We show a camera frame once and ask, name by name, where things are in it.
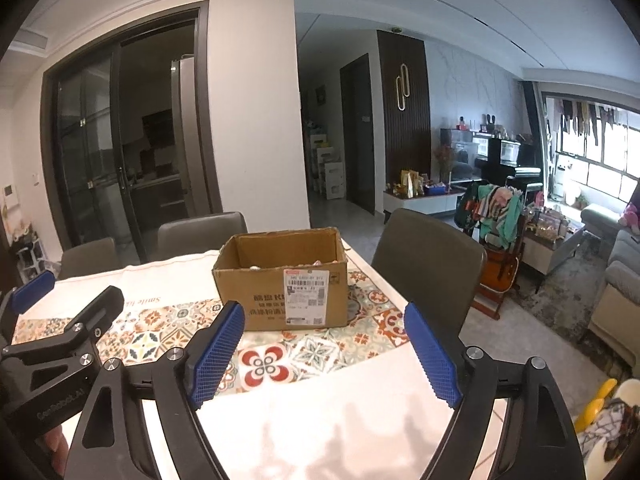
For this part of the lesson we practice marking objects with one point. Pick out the white shelf rack left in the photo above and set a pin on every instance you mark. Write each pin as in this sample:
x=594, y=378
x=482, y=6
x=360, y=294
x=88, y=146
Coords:
x=30, y=258

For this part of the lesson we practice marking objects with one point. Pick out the grey chair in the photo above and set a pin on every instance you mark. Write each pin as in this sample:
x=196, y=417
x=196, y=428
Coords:
x=91, y=258
x=197, y=235

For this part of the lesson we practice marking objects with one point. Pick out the grey chair middle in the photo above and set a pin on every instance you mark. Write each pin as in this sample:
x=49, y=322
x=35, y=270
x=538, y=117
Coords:
x=197, y=235

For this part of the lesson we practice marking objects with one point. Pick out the dark chair right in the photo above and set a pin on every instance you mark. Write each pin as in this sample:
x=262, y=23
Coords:
x=431, y=264

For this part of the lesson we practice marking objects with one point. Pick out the patterned tile tablecloth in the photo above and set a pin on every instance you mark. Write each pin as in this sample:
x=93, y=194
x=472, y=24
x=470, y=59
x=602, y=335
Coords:
x=347, y=403

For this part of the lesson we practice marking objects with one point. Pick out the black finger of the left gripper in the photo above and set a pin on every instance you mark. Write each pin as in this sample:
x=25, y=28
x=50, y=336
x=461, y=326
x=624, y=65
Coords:
x=97, y=318

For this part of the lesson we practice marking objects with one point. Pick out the glass sliding door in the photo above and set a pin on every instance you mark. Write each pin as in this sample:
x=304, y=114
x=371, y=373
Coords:
x=92, y=193

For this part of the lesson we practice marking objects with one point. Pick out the white low cabinet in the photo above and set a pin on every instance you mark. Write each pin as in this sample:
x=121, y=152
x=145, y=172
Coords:
x=433, y=205

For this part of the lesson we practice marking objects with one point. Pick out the grey chair left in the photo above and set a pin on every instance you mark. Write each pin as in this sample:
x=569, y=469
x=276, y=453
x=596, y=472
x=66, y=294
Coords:
x=91, y=258

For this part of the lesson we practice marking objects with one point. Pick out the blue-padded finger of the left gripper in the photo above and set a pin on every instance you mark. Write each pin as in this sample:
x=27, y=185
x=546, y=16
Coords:
x=29, y=294

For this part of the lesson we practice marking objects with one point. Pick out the white storage boxes hallway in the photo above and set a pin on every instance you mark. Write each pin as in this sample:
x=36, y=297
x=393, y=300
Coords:
x=325, y=169

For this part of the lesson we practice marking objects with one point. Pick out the person's hand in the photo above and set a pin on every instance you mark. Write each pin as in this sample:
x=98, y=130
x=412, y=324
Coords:
x=57, y=445

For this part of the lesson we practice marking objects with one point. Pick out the yellow toy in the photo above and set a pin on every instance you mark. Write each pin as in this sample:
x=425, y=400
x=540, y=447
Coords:
x=595, y=405

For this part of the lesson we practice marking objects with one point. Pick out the clothes-covered wooden chair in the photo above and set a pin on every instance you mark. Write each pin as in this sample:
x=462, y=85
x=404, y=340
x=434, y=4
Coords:
x=497, y=215

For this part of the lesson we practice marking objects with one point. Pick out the black piano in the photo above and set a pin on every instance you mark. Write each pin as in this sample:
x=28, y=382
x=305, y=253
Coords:
x=509, y=163

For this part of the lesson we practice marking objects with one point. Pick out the brown cardboard box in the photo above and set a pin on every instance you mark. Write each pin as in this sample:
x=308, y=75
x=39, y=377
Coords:
x=272, y=277

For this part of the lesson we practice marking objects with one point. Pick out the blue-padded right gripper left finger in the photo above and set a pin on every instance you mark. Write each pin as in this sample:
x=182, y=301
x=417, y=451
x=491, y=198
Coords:
x=111, y=440

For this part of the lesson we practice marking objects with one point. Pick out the grey sofa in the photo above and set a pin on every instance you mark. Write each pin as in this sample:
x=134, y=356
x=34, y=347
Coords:
x=615, y=318

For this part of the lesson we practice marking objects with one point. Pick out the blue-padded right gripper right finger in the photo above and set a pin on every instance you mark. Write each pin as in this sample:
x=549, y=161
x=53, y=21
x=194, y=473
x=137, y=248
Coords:
x=537, y=439

